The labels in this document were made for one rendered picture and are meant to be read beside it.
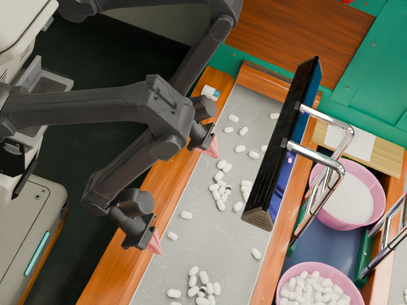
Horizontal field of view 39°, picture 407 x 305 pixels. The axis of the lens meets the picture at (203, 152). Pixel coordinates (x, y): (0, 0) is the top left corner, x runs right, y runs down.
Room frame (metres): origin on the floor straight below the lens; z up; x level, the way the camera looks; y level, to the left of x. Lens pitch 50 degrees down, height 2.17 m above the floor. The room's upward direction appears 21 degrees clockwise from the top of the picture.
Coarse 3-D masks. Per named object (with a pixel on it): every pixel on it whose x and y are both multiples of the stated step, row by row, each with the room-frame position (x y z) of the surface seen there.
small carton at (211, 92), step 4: (204, 88) 1.45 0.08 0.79; (208, 88) 1.46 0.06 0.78; (212, 88) 1.47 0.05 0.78; (204, 92) 1.44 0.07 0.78; (208, 92) 1.44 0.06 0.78; (212, 92) 1.45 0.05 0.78; (216, 92) 1.46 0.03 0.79; (208, 96) 1.44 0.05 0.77; (212, 96) 1.44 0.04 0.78; (216, 96) 1.44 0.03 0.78; (216, 100) 1.43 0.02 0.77
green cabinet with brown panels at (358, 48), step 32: (256, 0) 1.61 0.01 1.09; (288, 0) 1.60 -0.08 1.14; (320, 0) 1.59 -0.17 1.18; (384, 0) 1.57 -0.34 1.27; (256, 32) 1.60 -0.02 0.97; (288, 32) 1.60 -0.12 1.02; (320, 32) 1.59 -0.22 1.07; (352, 32) 1.59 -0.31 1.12; (384, 32) 1.57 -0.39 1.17; (288, 64) 1.59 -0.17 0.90; (352, 64) 1.57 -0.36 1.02; (384, 64) 1.57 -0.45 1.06; (352, 96) 1.57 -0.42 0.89; (384, 96) 1.57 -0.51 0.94
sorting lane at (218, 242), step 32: (256, 96) 1.56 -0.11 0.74; (224, 128) 1.35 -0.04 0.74; (256, 128) 1.40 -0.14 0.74; (256, 160) 1.26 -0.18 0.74; (192, 192) 1.05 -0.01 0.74; (224, 192) 1.09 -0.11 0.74; (192, 224) 0.94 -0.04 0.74; (224, 224) 0.98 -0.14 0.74; (160, 256) 0.80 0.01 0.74; (192, 256) 0.84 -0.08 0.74; (224, 256) 0.87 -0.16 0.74; (160, 288) 0.71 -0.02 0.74; (224, 288) 0.78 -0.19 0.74
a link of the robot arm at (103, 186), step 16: (144, 144) 0.70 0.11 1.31; (160, 144) 0.66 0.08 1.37; (176, 144) 0.66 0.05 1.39; (128, 160) 0.70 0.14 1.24; (144, 160) 0.70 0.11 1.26; (96, 176) 0.74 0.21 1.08; (112, 176) 0.71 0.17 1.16; (128, 176) 0.71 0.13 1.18; (96, 192) 0.70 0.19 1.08; (112, 192) 0.71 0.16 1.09
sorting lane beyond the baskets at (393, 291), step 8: (400, 216) 1.26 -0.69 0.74; (400, 248) 1.13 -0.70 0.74; (400, 256) 1.10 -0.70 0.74; (400, 264) 1.07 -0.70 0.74; (392, 272) 1.03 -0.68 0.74; (400, 272) 1.04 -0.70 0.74; (392, 280) 1.01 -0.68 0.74; (400, 280) 1.02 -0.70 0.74; (392, 288) 0.98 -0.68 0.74; (400, 288) 0.99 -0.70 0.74; (392, 296) 0.95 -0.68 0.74; (400, 296) 0.96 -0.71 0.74; (392, 304) 0.92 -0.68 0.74
